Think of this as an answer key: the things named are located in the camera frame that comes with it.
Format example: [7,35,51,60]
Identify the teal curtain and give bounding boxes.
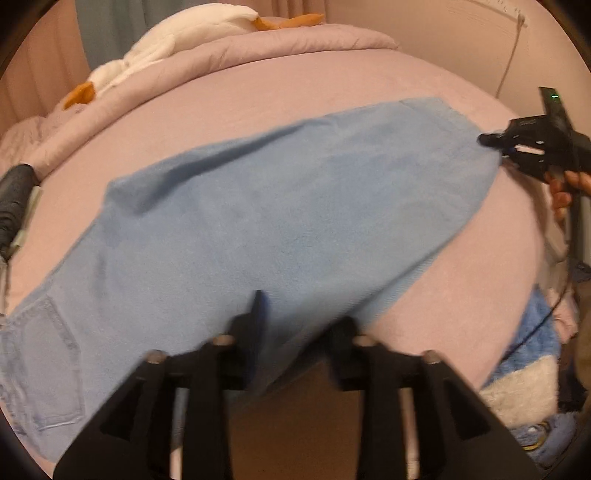
[75,0,155,70]

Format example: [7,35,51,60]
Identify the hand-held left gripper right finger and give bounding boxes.
[323,316,541,480]

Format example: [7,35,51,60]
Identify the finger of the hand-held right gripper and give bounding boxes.
[502,150,551,182]
[478,117,550,151]

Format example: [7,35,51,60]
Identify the light blue denim pants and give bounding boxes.
[0,96,502,462]

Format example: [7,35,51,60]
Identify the white goose plush toy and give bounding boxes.
[62,2,325,110]

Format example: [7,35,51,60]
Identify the bed with pink sheet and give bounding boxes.
[0,46,573,480]

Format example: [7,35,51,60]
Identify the person's right hand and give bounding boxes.
[549,171,591,220]

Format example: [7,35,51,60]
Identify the pink duvet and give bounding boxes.
[0,16,400,181]

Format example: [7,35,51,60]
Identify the black cable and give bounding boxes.
[501,258,578,365]

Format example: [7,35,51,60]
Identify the black rolled object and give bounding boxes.
[0,163,43,261]

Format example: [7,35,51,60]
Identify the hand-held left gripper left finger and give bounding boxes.
[53,290,269,480]

